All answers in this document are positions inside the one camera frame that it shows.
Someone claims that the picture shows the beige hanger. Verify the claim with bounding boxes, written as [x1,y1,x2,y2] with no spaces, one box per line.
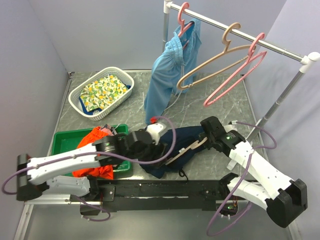
[165,137,208,165]
[176,22,253,91]

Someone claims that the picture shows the navy blue shorts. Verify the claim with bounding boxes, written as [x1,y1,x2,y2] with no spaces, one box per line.
[141,125,205,179]

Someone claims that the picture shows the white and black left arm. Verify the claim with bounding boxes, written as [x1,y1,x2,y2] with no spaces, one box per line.
[16,129,169,202]

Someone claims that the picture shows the pink empty hanger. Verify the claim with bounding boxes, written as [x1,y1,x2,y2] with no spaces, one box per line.
[203,32,268,108]

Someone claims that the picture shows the pink patterned shorts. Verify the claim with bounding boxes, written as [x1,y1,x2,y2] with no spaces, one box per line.
[99,124,120,136]

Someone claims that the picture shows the orange shorts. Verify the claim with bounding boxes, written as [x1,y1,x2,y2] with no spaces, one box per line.
[72,126,115,180]

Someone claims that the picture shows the light blue shorts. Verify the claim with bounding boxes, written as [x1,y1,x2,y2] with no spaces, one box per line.
[144,18,202,125]

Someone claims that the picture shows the pink hanger with blue shorts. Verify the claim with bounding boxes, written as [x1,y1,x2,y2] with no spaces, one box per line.
[177,2,195,38]

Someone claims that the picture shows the floral patterned cloth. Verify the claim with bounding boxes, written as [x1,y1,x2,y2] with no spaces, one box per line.
[79,74,129,113]

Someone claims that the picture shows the green plastic tray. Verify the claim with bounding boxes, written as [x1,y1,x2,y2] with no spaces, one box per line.
[51,128,133,178]

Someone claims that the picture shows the white laundry basket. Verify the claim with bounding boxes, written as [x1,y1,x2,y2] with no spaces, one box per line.
[68,66,135,121]

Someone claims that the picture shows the white clothes rack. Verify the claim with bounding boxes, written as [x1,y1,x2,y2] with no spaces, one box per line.
[163,0,320,141]

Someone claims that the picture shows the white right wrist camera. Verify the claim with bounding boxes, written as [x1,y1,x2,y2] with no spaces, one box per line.
[228,120,238,126]

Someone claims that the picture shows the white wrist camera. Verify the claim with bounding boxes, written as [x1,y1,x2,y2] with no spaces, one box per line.
[228,120,238,126]
[145,116,167,145]

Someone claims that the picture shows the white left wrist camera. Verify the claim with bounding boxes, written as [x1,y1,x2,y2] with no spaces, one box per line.
[145,116,167,145]

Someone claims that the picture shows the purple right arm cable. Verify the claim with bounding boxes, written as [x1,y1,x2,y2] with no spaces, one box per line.
[206,121,278,237]

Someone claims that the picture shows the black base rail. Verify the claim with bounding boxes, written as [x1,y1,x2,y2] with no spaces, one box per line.
[83,179,230,213]

